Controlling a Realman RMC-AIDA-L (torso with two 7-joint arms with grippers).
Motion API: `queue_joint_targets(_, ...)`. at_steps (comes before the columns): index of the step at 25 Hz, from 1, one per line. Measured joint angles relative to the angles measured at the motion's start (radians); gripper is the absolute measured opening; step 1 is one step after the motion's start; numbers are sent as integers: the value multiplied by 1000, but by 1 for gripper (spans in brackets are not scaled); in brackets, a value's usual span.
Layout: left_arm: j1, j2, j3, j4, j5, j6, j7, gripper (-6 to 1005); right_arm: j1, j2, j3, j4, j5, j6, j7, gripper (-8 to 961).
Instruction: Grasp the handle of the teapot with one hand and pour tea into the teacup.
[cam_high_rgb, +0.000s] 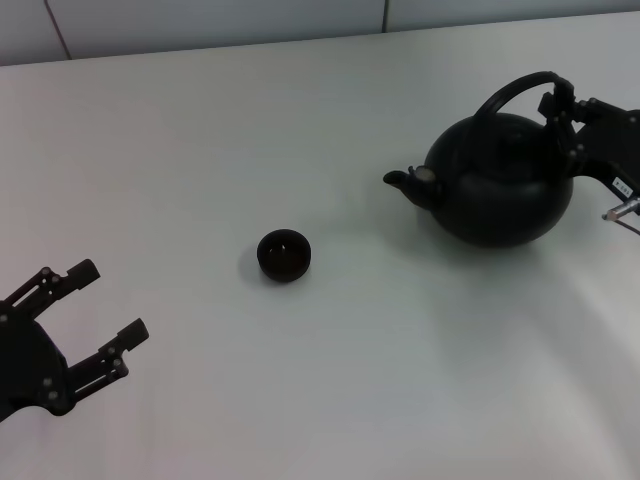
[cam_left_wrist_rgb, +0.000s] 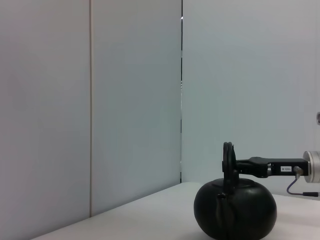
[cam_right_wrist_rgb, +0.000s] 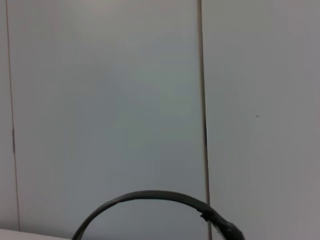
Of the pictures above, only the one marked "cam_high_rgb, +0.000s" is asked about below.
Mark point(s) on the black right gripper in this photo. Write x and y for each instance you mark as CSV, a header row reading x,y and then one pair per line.
x,y
612,145

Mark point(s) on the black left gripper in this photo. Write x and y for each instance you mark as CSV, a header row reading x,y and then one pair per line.
x,y
27,365

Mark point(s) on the small dark teacup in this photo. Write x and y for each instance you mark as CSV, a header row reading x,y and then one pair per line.
x,y
283,256

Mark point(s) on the silver metal connector plug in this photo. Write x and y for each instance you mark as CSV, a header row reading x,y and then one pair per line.
x,y
622,209

